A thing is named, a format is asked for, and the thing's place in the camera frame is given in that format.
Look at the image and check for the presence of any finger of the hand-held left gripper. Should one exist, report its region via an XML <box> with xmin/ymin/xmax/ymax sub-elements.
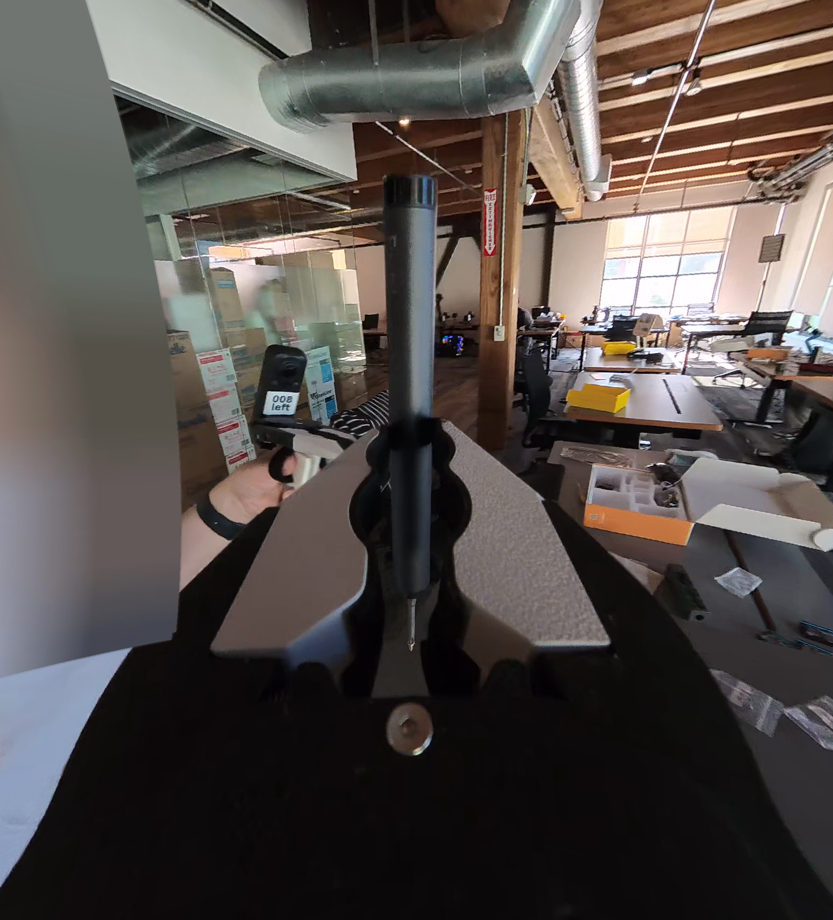
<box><xmin>283</xmin><ymin>391</ymin><xmax>392</xmax><ymax>452</ymax></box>

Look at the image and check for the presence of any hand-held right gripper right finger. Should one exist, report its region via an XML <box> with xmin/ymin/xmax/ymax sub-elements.
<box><xmin>431</xmin><ymin>419</ymin><xmax>613</xmax><ymax>654</ymax></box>

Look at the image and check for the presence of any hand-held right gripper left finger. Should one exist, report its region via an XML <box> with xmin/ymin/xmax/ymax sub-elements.
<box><xmin>210</xmin><ymin>428</ymin><xmax>392</xmax><ymax>658</ymax></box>

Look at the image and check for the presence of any dark grey electric screwdriver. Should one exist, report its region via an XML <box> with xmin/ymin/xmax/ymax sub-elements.
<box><xmin>382</xmin><ymin>174</ymin><xmax>438</xmax><ymax>655</ymax></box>

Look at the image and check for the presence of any person's left forearm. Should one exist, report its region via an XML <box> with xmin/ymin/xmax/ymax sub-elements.
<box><xmin>179</xmin><ymin>503</ymin><xmax>232</xmax><ymax>592</ymax></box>

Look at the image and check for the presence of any dark grey desk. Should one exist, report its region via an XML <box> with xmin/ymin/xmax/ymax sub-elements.
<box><xmin>546</xmin><ymin>440</ymin><xmax>833</xmax><ymax>920</ymax></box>

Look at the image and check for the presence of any person's left hand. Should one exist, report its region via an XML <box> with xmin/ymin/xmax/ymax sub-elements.
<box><xmin>208</xmin><ymin>449</ymin><xmax>300</xmax><ymax>539</ymax></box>

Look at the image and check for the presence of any stack of cardboard boxes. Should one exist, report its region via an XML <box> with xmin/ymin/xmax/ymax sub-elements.
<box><xmin>165</xmin><ymin>248</ymin><xmax>369</xmax><ymax>498</ymax></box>

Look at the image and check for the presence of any black wristband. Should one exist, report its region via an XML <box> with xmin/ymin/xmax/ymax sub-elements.
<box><xmin>196</xmin><ymin>494</ymin><xmax>245</xmax><ymax>541</ymax></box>

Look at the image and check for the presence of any orange and white open box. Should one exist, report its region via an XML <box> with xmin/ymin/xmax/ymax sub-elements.
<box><xmin>584</xmin><ymin>456</ymin><xmax>833</xmax><ymax>553</ymax></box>

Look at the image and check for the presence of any wooden pillar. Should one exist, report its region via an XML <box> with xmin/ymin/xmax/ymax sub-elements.
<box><xmin>477</xmin><ymin>108</ymin><xmax>530</xmax><ymax>454</ymax></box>

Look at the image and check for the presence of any large yellow bin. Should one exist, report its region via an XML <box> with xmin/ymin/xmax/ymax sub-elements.
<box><xmin>566</xmin><ymin>382</ymin><xmax>633</xmax><ymax>415</ymax></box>

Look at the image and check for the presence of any white shirt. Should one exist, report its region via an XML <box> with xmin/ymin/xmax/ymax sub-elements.
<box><xmin>0</xmin><ymin>647</ymin><xmax>131</xmax><ymax>920</ymax></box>

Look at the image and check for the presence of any black mesh office chair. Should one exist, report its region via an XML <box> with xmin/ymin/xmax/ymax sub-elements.
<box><xmin>736</xmin><ymin>310</ymin><xmax>796</xmax><ymax>347</ymax></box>

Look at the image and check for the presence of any black metal bracket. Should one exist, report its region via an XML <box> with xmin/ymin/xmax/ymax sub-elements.
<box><xmin>664</xmin><ymin>564</ymin><xmax>710</xmax><ymax>621</ymax></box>

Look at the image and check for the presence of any large silver air duct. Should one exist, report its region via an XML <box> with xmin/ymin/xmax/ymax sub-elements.
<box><xmin>258</xmin><ymin>0</ymin><xmax>583</xmax><ymax>135</ymax></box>

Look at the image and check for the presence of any silver spiral air duct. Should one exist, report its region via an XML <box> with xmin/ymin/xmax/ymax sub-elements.
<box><xmin>556</xmin><ymin>0</ymin><xmax>613</xmax><ymax>203</ymax></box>

